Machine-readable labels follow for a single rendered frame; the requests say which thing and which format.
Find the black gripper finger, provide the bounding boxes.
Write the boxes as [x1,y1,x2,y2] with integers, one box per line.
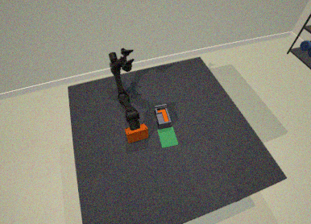
[123,49,133,56]
[124,59,134,68]

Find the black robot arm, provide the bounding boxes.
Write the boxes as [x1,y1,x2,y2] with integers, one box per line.
[109,52,140,131]

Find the orange l-shaped part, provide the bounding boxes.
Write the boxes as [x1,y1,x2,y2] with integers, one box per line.
[157,110,168,122]

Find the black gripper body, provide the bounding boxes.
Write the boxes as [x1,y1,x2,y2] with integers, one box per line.
[115,48,130,72]

